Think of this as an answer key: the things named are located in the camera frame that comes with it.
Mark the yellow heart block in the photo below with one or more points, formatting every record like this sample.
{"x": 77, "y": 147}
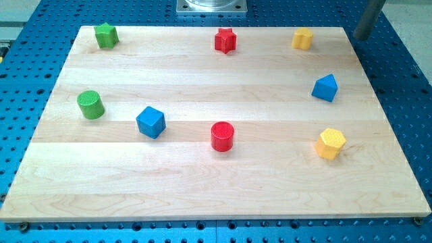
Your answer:
{"x": 302, "y": 38}

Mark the green cylinder block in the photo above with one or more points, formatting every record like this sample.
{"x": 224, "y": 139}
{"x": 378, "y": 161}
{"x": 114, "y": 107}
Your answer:
{"x": 90, "y": 104}

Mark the green star block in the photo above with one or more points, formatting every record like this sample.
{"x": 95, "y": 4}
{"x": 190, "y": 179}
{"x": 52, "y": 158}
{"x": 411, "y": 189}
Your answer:
{"x": 106, "y": 35}

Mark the red cylinder block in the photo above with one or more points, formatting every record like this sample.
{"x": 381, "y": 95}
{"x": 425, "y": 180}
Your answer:
{"x": 222, "y": 136}

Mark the wooden board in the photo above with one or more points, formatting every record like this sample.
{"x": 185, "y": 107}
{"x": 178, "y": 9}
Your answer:
{"x": 78, "y": 169}

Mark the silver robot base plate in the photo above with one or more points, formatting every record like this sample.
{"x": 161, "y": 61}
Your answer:
{"x": 211, "y": 7}

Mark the red star block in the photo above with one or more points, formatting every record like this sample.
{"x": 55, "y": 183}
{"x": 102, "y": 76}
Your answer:
{"x": 225, "y": 40}

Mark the blue triangular prism block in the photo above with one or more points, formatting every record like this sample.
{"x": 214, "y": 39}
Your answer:
{"x": 325, "y": 88}

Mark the blue cube block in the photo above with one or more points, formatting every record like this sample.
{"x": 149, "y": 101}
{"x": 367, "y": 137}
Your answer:
{"x": 151, "y": 122}

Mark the yellow hexagon block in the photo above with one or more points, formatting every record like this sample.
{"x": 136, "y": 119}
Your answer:
{"x": 330, "y": 143}

